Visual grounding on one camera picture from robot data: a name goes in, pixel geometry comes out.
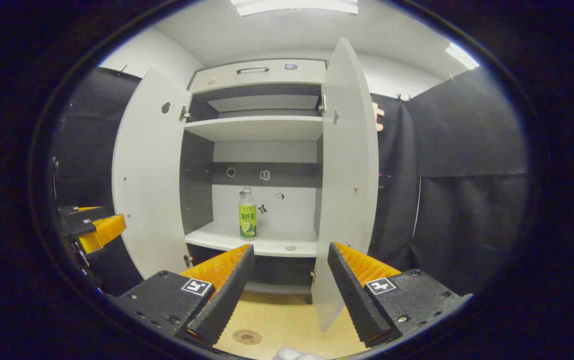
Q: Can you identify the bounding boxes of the long ceiling light panel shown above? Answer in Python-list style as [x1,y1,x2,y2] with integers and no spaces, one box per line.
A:
[230,0,359,17]

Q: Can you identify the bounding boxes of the green label drink bottle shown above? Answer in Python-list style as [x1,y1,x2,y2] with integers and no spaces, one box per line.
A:
[238,187,258,240]

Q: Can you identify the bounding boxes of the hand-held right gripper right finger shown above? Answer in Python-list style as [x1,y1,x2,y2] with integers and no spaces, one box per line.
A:
[328,241,472,348]

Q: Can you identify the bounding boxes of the white cabinet drawer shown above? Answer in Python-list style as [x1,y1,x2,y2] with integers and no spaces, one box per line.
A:
[188,59,327,95]

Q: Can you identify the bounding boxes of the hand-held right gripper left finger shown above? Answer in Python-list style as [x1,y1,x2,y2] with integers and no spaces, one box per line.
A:
[112,243,256,348]

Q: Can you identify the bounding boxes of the white cabinet door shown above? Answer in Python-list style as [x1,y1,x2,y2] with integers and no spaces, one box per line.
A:
[112,68,193,280]
[312,37,380,332]

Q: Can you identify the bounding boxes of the black backdrop cloth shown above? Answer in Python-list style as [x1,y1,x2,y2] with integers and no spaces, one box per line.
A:
[53,65,528,297]

